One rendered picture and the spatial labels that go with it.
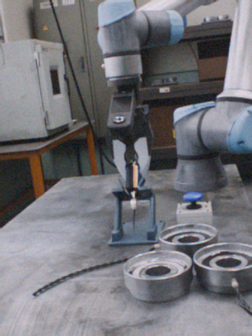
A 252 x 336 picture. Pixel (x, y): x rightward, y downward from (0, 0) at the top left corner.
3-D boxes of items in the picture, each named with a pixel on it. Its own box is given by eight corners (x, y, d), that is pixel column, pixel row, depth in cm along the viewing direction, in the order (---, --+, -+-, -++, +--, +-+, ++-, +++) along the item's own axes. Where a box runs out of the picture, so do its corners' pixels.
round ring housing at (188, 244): (217, 242, 85) (216, 221, 84) (220, 265, 75) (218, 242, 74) (163, 245, 87) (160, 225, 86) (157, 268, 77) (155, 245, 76)
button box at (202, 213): (213, 232, 90) (211, 209, 89) (178, 235, 91) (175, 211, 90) (212, 219, 98) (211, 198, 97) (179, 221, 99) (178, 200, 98)
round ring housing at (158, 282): (124, 307, 65) (121, 281, 64) (127, 276, 75) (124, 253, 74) (197, 301, 64) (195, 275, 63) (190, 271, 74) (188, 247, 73)
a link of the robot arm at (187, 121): (197, 146, 134) (193, 100, 131) (232, 148, 123) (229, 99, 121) (167, 154, 127) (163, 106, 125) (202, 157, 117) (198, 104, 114)
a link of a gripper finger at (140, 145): (158, 172, 99) (149, 131, 97) (154, 178, 93) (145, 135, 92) (145, 175, 100) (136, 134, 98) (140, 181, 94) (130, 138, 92)
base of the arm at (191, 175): (175, 181, 137) (172, 148, 135) (226, 177, 134) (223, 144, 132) (172, 194, 122) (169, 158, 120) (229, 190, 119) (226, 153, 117)
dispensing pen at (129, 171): (124, 229, 89) (124, 151, 95) (128, 234, 92) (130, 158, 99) (135, 228, 88) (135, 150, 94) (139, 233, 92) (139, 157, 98)
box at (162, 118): (196, 144, 417) (192, 103, 409) (142, 149, 421) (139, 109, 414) (192, 138, 456) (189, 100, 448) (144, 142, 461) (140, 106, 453)
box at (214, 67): (250, 77, 393) (246, 33, 386) (190, 84, 403) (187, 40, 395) (244, 76, 434) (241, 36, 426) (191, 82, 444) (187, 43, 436)
